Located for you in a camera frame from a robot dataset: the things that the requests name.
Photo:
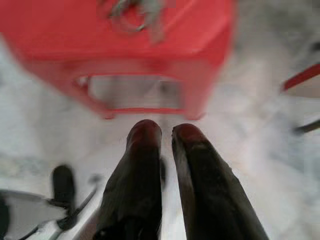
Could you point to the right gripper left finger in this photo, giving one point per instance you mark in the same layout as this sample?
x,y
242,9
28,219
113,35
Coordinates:
x,y
135,180

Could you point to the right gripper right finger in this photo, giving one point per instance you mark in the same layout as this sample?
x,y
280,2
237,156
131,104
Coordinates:
x,y
212,195

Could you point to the bunch of keys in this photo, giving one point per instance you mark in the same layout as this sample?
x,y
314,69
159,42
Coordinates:
x,y
132,17

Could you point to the marble table with red edge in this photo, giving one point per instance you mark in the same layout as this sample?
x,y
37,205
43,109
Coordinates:
x,y
303,75

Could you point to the red plastic stool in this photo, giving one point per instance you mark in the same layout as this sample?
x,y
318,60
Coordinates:
x,y
75,37

